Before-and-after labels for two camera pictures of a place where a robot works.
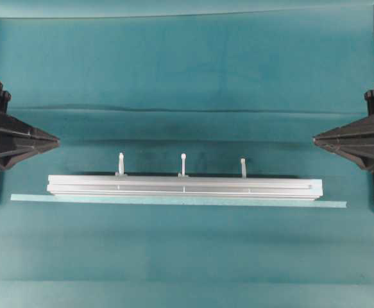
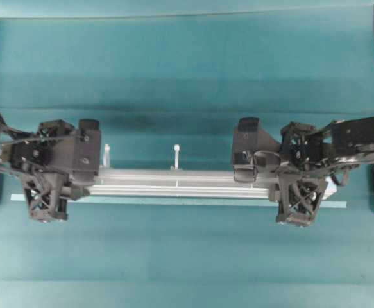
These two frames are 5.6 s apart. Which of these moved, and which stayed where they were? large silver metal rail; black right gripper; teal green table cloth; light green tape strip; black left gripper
Moved: large silver metal rail; black right gripper; black left gripper
Stayed: light green tape strip; teal green table cloth
